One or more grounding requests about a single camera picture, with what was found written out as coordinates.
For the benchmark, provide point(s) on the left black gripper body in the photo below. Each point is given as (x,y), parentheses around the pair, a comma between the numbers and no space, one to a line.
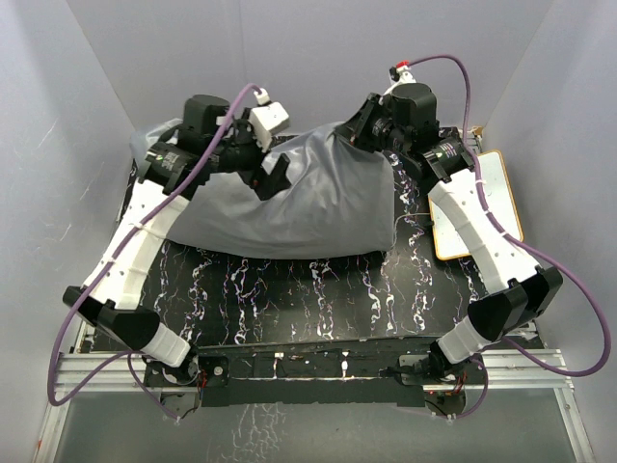
(240,153)

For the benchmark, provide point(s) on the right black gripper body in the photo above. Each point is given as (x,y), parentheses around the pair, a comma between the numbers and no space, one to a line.
(378,131)

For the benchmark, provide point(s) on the grey pillowcase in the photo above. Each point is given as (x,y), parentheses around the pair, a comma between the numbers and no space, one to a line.
(340,203)

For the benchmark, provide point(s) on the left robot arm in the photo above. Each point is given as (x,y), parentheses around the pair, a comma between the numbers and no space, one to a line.
(182,159)

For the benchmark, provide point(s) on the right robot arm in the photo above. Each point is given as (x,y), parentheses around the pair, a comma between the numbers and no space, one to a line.
(404,122)

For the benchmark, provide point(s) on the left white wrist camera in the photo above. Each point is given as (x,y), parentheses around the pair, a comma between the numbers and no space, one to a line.
(268,119)

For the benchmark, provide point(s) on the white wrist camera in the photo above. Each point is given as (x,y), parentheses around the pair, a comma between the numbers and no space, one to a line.
(399,74)
(268,119)

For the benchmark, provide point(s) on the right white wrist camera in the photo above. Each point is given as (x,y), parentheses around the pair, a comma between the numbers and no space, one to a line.
(399,74)

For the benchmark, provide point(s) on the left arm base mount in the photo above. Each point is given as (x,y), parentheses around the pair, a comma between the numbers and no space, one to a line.
(188,373)

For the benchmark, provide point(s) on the aluminium frame rail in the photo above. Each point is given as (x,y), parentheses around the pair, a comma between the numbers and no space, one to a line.
(305,375)

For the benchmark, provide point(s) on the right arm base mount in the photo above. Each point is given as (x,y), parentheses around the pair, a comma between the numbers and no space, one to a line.
(434,373)

